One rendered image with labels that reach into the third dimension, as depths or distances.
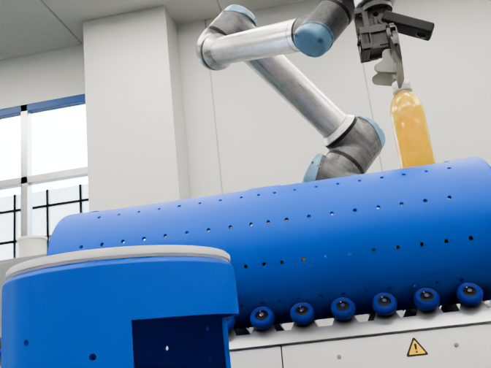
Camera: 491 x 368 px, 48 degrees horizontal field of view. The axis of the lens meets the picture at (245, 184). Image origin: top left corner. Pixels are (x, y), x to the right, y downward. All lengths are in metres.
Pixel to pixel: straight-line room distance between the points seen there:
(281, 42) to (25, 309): 1.04
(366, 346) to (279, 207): 0.30
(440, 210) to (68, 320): 0.69
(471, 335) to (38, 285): 0.73
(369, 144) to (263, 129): 2.23
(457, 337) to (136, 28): 3.71
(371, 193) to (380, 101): 3.11
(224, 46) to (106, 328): 1.24
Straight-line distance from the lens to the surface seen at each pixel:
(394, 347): 1.04
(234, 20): 1.91
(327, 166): 1.90
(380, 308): 1.04
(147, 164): 3.93
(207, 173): 4.11
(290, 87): 1.91
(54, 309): 0.61
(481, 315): 1.07
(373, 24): 1.33
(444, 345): 1.05
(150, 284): 0.59
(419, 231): 1.04
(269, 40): 1.53
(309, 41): 1.39
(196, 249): 0.63
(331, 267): 1.03
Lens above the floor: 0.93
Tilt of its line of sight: 15 degrees up
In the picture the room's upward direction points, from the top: 6 degrees counter-clockwise
